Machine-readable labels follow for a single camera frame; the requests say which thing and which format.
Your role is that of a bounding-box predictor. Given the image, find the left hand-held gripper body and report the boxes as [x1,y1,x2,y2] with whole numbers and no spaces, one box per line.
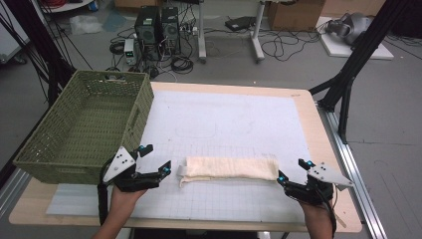
[101,145,161,193]

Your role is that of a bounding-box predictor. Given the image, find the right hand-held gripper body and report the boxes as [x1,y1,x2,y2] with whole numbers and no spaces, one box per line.
[284,161,354,206]

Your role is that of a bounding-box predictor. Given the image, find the cream towel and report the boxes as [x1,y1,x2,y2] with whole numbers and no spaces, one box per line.
[176,155,281,189]

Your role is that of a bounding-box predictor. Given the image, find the person's left hand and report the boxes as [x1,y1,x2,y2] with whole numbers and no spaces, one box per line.
[108,186,147,217]

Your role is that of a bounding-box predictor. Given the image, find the person's right hand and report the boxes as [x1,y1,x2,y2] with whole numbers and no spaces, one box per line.
[299,199,334,227]

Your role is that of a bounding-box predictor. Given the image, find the green woven basket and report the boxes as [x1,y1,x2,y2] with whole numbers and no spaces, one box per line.
[12,69,155,186]

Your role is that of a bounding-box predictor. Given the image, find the white grid mat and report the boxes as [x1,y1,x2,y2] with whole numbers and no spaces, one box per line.
[46,89,314,224]

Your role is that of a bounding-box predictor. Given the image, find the white power supply box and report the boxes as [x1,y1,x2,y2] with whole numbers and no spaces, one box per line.
[122,38,138,66]

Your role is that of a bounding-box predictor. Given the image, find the white floor board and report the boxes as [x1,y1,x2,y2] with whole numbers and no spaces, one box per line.
[316,16,395,61]

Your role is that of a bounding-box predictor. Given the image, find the black computer tower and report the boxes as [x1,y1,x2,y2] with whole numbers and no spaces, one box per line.
[133,6,163,62]
[160,6,182,56]

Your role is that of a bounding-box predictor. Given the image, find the black metal stand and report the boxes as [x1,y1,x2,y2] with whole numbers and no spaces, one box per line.
[2,0,78,105]
[308,0,414,145]

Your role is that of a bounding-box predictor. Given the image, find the white desk leg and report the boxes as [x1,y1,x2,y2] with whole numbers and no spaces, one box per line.
[197,0,208,65]
[250,0,266,63]

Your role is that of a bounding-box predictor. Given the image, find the clear plastic bag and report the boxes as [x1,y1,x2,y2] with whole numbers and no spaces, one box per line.
[69,14,105,36]

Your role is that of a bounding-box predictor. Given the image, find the grey rounded device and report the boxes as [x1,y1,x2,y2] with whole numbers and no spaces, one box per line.
[325,12,373,46]

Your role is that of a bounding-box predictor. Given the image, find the large cardboard box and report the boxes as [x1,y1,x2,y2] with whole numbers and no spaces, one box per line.
[267,0,326,32]

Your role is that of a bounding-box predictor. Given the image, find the flat black device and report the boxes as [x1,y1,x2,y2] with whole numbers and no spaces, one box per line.
[224,15,257,32]

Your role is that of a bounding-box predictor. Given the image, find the aluminium floor rail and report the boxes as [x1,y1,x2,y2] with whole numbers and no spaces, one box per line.
[316,102,388,239]

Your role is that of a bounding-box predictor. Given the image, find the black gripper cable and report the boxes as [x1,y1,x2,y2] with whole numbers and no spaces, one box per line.
[322,193,338,239]

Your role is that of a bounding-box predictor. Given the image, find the black gripper strap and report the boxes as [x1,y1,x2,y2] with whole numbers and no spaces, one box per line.
[97,158,113,227]

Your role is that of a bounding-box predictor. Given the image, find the coiled black cable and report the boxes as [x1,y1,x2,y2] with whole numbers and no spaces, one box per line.
[170,55,195,75]

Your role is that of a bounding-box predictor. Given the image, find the loose black floor cables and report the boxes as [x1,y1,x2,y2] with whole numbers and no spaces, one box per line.
[260,29,322,63]

